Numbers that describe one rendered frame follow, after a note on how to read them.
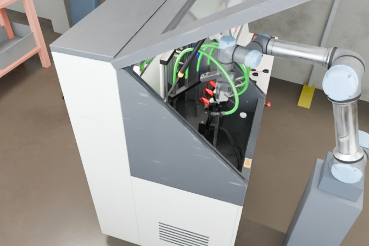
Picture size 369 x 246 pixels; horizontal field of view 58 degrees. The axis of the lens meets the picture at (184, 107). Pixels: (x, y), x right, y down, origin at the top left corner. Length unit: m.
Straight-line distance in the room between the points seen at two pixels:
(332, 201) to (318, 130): 1.62
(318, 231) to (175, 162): 0.91
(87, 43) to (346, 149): 1.12
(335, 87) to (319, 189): 0.66
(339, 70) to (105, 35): 0.91
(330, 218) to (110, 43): 1.37
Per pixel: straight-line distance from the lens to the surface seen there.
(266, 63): 2.26
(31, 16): 3.91
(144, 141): 1.51
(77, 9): 3.49
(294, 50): 1.48
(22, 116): 3.57
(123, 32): 1.44
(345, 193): 1.80
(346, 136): 1.45
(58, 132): 3.26
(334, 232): 2.01
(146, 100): 1.33
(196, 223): 1.89
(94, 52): 1.32
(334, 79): 1.30
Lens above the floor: 2.16
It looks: 40 degrees down
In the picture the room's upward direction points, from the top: 1 degrees clockwise
